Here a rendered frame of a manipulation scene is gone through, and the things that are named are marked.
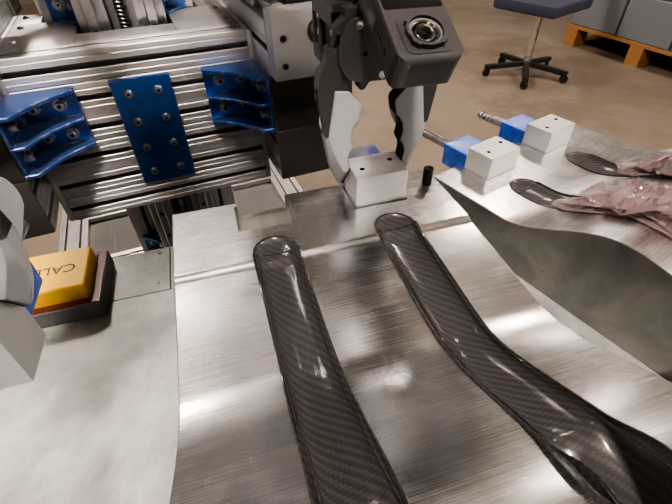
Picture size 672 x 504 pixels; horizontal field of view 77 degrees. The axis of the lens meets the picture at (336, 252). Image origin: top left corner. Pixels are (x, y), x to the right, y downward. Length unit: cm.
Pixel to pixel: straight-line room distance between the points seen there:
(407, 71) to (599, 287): 27
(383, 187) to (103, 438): 31
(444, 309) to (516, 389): 8
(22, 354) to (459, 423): 24
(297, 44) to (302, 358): 46
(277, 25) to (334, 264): 38
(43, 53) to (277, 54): 32
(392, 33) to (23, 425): 40
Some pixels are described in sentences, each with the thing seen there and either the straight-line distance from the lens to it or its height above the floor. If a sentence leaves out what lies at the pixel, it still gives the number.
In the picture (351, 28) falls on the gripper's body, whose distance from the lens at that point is 35.
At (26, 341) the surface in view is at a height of 92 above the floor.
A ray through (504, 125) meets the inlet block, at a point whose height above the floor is 87.
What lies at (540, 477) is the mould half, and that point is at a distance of 22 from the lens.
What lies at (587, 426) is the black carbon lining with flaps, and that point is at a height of 92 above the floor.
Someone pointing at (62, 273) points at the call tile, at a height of 84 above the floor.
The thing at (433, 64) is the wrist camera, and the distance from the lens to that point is 28.
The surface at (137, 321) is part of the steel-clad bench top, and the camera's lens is 46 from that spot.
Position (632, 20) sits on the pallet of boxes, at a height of 28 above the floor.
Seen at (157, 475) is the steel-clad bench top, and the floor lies 80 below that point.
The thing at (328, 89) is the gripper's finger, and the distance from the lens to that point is 36.
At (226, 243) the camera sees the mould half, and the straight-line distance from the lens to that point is 37.
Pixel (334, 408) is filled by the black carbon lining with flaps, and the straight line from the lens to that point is 27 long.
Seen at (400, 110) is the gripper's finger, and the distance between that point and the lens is 39.
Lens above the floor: 112
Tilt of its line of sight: 42 degrees down
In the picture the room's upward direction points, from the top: 1 degrees counter-clockwise
